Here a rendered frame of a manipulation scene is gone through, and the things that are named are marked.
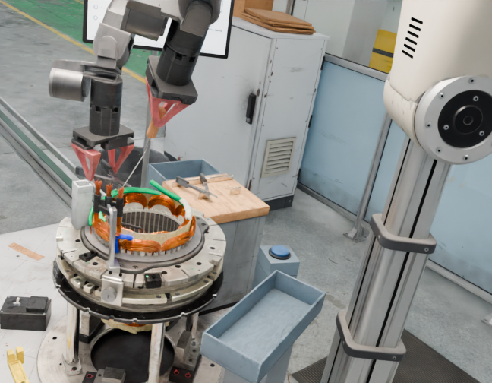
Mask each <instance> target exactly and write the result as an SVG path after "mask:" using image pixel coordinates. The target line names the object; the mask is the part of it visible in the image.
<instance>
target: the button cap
mask: <svg viewBox="0 0 492 383"><path fill-rule="evenodd" d="M271 253H272V254H274V255H275V256H278V257H283V258H284V257H287V256H289V250H288V249H287V248H286V247H285V246H283V245H275V246H273V247H272V248H271Z"/></svg>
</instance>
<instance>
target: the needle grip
mask: <svg viewBox="0 0 492 383"><path fill-rule="evenodd" d="M165 113H166V110H165V108H163V107H161V106H159V119H162V118H163V117H164V115H165ZM158 130H159V127H155V126H154V124H153V118H152V120H151V122H150V126H149V128H148V130H147V137H148V138H155V137H156V135H157V132H158Z"/></svg>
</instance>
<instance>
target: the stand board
mask: <svg viewBox="0 0 492 383"><path fill-rule="evenodd" d="M226 175H227V174H219V175H213V176H205V178H207V177H214V176H226ZM172 182H175V180H169V181H163V182H162V186H163V188H165V189H167V190H169V191H171V192H173V193H175V194H177V195H178V196H180V197H181V198H184V199H185V200H186V201H187V202H188V204H189V205H190V206H191V207H192V208H194V209H196V210H198V211H200V212H202V213H203V214H204V218H208V217H209V218H211V219H212V220H213V221H214V222H215V223H216V224H219V223H227V222H231V221H236V220H243V219H247V218H252V217H260V216H264V215H268V213H269V209H270V206H269V205H267V204H266V203H264V202H263V201H261V200H260V199H259V198H258V197H257V196H255V195H254V194H252V193H251V192H250V191H248V190H247V189H246V188H245V187H244V186H242V185H241V184H239V183H238V182H236V181H235V180H234V179H233V180H227V181H221V182H210V183H207V184H208V189H209V191H210V192H212V193H213V194H214V195H216V196H217V198H215V197H214V196H212V195H210V199H209V198H208V199H203V200H198V194H199V191H196V190H194V189H192V188H185V187H184V186H180V187H174V188H173V187H172ZM195 186H197V187H198V188H202V189H204V187H203V186H202V184H197V185H195ZM240 186H241V193H240V194H238V195H230V194H229V192H230V188H234V187H240ZM204 190H205V189H204Z"/></svg>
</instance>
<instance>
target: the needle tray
mask: <svg viewBox="0 0 492 383"><path fill-rule="evenodd" d="M325 295H326V293H325V292H324V291H322V290H319V289H318V288H315V287H313V286H311V285H309V284H307V283H304V282H302V281H300V280H298V279H295V278H294V277H291V276H289V275H288V274H284V273H283V272H281V271H278V270H275V271H274V272H273V273H271V275H269V276H268V277H267V278H266V279H265V280H264V281H262V282H261V283H260V284H259V285H258V286H256V287H255V288H254V289H253V290H252V291H250V292H249V294H247V295H246V296H245V297H244V298H243V299H241V300H240V301H239V302H238V303H236V304H235V305H234V306H233V307H232V308H230V309H229V310H228V311H227V312H226V313H225V314H224V315H223V316H221V317H220V318H219V319H218V320H217V321H215V322H214V323H213V324H212V325H210V326H209V327H208V328H207V329H206V330H205V331H204V332H203V334H202V340H201V345H200V354H201V355H202V356H205V357H206V358H208V359H210V360H211V361H213V362H215V363H216V364H218V365H220V366H222V367H223V368H225V373H224V377H223V382H222V383H284V381H285V375H286V372H287V368H288V365H289V360H290V356H291V353H292V348H293V344H294V342H295V341H296V340H297V339H298V338H299V337H300V335H301V334H302V333H303V332H304V330H305V329H306V328H307V327H308V326H309V325H310V323H311V322H312V321H313V320H314V319H315V318H316V317H317V316H318V315H319V314H320V312H321V310H322V307H323V302H324V299H325Z"/></svg>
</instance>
